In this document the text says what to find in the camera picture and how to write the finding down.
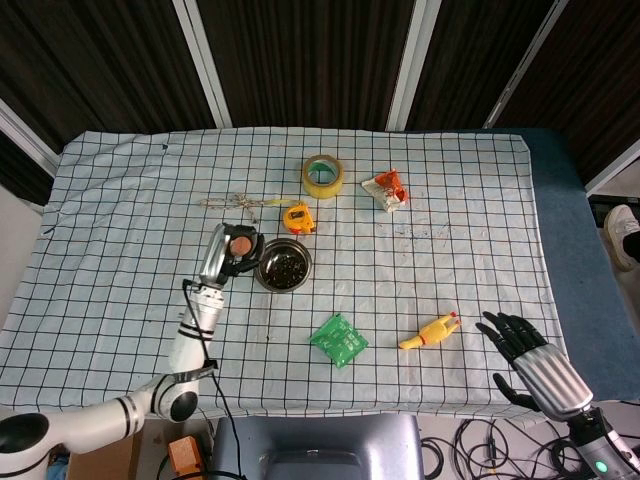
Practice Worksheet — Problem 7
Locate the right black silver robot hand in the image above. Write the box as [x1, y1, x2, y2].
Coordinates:
[474, 312, 594, 421]

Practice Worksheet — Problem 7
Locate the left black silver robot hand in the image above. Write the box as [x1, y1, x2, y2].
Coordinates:
[198, 222, 266, 286]

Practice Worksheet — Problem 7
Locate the stainless steel bowl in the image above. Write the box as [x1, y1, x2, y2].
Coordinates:
[253, 238, 314, 294]

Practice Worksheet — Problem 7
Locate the white black checkered tablecloth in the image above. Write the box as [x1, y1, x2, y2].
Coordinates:
[0, 127, 576, 419]

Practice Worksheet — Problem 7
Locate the yellow tape measure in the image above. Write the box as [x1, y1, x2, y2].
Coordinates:
[282, 200, 318, 235]

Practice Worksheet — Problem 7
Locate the yellow rubber chicken toy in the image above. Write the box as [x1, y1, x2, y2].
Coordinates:
[397, 310, 461, 351]

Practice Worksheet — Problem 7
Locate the yellowish packing tape roll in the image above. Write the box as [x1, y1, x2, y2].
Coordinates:
[301, 154, 346, 200]

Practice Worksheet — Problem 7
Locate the green foil packet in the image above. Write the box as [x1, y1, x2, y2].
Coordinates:
[308, 312, 370, 370]

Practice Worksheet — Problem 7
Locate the white sneaker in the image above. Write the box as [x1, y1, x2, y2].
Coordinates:
[603, 203, 640, 272]

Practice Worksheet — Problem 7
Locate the crumpled white orange snack bag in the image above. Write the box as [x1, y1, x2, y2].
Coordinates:
[360, 169, 410, 215]

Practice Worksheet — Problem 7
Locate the orange block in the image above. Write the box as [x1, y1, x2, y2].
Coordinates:
[167, 435, 204, 476]

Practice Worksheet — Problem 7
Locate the grey robot torso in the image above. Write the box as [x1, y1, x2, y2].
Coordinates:
[209, 413, 426, 480]

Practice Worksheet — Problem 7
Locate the braided beige rope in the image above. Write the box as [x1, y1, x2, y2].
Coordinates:
[199, 193, 289, 224]

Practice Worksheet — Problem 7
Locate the white partition post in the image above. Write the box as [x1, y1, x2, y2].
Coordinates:
[482, 0, 571, 129]
[172, 0, 234, 129]
[584, 149, 640, 197]
[387, 0, 442, 132]
[0, 97, 59, 179]

